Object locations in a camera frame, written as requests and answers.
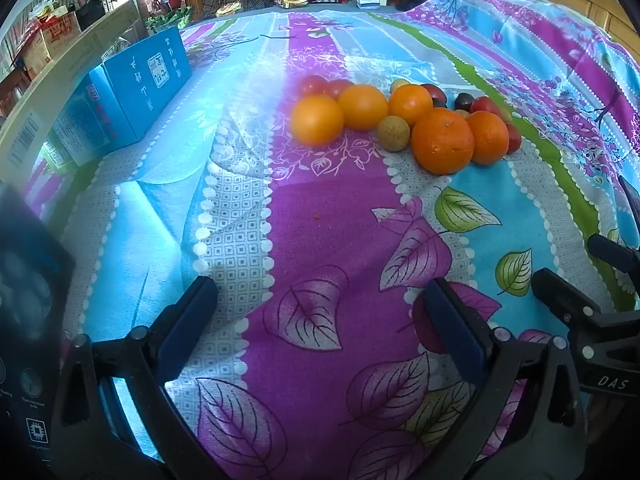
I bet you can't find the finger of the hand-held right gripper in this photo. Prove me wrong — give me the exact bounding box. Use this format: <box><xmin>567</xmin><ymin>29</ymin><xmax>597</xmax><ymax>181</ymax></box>
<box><xmin>531</xmin><ymin>267</ymin><xmax>603</xmax><ymax>333</ymax></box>
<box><xmin>587</xmin><ymin>233</ymin><xmax>640</xmax><ymax>281</ymax></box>

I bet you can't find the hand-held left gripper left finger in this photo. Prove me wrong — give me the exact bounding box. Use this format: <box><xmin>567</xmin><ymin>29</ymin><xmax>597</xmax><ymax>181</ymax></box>
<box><xmin>50</xmin><ymin>275</ymin><xmax>221</xmax><ymax>480</ymax></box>

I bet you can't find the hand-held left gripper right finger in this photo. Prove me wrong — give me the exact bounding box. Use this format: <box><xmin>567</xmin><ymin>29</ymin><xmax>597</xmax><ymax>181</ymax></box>
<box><xmin>422</xmin><ymin>277</ymin><xmax>587</xmax><ymax>480</ymax></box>

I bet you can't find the tan rough-skinned fruit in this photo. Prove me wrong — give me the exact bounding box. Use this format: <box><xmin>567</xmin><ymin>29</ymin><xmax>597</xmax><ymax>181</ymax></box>
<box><xmin>376</xmin><ymin>115</ymin><xmax>412</xmax><ymax>152</ymax></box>

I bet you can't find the black printed box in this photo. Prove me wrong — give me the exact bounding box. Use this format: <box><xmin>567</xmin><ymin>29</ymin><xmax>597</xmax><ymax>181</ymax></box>
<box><xmin>0</xmin><ymin>182</ymin><xmax>76</xmax><ymax>466</ymax></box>

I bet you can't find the floral striped bedsheet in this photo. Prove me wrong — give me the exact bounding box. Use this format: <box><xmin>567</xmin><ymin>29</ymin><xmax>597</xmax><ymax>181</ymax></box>
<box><xmin>20</xmin><ymin>0</ymin><xmax>640</xmax><ymax>480</ymax></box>

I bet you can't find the orange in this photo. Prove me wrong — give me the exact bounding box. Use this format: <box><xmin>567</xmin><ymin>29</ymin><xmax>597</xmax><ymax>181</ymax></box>
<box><xmin>411</xmin><ymin>107</ymin><xmax>476</xmax><ymax>176</ymax></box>
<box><xmin>388</xmin><ymin>84</ymin><xmax>434</xmax><ymax>127</ymax></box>
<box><xmin>467</xmin><ymin>110</ymin><xmax>511</xmax><ymax>166</ymax></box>
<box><xmin>291</xmin><ymin>94</ymin><xmax>346</xmax><ymax>147</ymax></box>
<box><xmin>337</xmin><ymin>84</ymin><xmax>390</xmax><ymax>131</ymax></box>

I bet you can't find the blue cardboard box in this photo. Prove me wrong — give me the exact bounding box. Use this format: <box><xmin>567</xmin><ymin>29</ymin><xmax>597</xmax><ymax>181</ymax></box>
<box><xmin>50</xmin><ymin>26</ymin><xmax>193</xmax><ymax>166</ymax></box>

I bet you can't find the long beige box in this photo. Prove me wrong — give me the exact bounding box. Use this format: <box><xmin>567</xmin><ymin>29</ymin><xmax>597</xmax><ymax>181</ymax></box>
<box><xmin>0</xmin><ymin>0</ymin><xmax>143</xmax><ymax>183</ymax></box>

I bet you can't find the green vegetable bag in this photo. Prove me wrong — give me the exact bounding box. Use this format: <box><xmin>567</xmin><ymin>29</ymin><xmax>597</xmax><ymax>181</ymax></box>
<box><xmin>145</xmin><ymin>6</ymin><xmax>195</xmax><ymax>31</ymax></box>

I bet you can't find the printed cardboard box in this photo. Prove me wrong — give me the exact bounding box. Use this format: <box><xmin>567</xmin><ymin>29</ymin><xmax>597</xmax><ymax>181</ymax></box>
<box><xmin>37</xmin><ymin>10</ymin><xmax>83</xmax><ymax>60</ymax></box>

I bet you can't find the plastic wrapped gift basket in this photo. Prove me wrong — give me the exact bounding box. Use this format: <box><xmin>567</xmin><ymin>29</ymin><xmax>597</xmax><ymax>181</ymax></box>
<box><xmin>25</xmin><ymin>0</ymin><xmax>76</xmax><ymax>21</ymax></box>

